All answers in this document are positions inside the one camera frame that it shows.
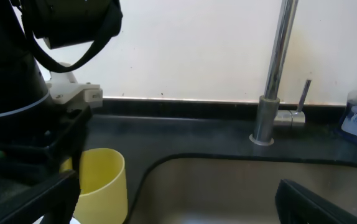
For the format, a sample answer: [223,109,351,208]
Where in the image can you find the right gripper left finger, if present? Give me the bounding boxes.
[0,170,81,224]

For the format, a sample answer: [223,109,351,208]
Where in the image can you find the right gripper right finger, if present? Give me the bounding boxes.
[274,179,357,224]

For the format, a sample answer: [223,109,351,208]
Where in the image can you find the yellow cup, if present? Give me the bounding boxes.
[59,147,129,224]

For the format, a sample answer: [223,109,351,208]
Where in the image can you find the steel sink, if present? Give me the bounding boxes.
[125,152,357,224]

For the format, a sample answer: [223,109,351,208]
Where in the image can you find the steel tap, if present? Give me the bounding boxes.
[249,0,312,146]

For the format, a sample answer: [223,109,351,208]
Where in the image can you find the black cable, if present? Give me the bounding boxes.
[22,0,124,74]

